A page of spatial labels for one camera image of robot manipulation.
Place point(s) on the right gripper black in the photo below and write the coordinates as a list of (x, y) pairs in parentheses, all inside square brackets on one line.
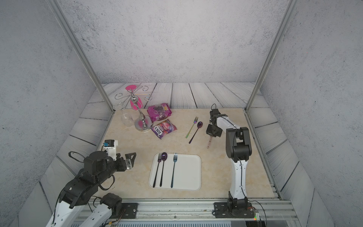
[(208, 130)]

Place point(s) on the white square tray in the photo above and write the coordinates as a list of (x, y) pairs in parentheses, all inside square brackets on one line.
[(187, 172)]

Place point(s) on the purple candy packet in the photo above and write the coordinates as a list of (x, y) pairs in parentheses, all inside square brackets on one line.
[(163, 128)]

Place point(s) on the silver glass holder stand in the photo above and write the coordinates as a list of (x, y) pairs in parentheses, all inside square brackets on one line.
[(143, 122)]

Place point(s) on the aluminium frame post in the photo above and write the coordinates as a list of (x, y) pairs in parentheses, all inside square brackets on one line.
[(272, 52), (55, 8)]

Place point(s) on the rainbow purple spoon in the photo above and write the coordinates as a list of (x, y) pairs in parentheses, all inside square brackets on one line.
[(199, 125)]

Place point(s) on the right aluminium frame post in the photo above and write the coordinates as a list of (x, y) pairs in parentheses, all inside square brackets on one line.
[(272, 52)]

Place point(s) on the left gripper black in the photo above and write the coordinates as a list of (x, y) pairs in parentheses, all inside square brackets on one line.
[(123, 167)]

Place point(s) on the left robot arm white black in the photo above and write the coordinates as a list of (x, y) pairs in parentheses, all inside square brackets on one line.
[(74, 197)]

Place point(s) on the blue fork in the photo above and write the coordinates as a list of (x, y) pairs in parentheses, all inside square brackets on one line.
[(175, 158)]

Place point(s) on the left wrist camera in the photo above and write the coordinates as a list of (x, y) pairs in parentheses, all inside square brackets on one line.
[(109, 147)]

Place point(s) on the silver spoon pink handle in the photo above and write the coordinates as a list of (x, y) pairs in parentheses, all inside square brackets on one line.
[(209, 142)]

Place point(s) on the pink wine glass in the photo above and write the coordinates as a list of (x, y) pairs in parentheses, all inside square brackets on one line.
[(135, 101)]

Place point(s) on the dark purple fork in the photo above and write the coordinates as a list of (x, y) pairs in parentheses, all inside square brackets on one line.
[(159, 161)]

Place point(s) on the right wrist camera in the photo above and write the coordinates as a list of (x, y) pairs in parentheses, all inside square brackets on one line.
[(214, 113)]

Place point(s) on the clear wine glass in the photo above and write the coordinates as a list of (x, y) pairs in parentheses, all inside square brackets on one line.
[(126, 118)]

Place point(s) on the rainbow green fork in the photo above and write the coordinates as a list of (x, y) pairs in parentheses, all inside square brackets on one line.
[(194, 122)]

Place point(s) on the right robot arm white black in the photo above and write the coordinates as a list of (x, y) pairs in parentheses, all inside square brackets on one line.
[(238, 150)]

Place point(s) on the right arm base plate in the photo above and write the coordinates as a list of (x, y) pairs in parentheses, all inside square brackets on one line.
[(225, 210)]

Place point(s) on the left aluminium frame post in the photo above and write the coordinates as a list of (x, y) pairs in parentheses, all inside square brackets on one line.
[(55, 8)]

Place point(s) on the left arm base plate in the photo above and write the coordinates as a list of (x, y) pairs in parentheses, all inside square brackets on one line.
[(124, 211)]

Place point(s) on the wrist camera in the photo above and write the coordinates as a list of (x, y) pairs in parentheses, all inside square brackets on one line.
[(109, 147), (214, 113)]

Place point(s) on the magenta snack packet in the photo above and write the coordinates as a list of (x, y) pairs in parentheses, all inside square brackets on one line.
[(159, 112)]

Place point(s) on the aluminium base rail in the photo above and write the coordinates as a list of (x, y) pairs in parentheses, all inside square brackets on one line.
[(198, 213)]

